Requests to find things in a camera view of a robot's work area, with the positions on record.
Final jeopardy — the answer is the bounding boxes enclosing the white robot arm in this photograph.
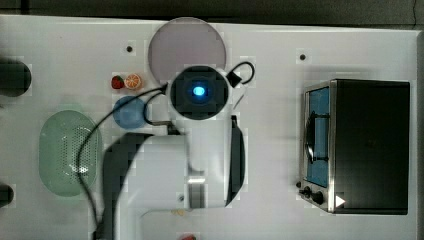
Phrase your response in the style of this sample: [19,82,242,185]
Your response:
[95,66,245,240]

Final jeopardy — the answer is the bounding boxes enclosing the green oval strainer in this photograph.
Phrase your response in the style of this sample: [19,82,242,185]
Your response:
[39,110,102,197]

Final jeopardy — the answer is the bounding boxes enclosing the grey round plate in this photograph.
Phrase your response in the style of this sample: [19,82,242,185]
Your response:
[148,17,227,85]

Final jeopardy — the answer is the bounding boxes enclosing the orange slice toy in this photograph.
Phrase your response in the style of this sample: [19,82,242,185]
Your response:
[124,74,143,90]

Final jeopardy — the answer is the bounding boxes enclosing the red strawberry toy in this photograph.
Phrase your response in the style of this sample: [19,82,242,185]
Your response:
[111,76,125,89]

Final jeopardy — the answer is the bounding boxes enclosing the red tomato toy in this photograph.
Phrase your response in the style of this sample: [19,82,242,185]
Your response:
[180,234,197,240]

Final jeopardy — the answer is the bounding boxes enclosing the silver black toaster oven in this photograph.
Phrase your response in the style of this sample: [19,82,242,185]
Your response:
[296,79,411,215]

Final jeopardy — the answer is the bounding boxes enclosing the black round pan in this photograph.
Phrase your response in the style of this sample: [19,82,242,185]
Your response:
[0,59,32,97]

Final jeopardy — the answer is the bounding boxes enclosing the dark grey cup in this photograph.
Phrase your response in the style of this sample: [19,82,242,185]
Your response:
[0,184,14,208]

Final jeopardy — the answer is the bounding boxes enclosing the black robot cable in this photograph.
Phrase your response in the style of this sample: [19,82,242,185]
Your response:
[75,61,256,240]

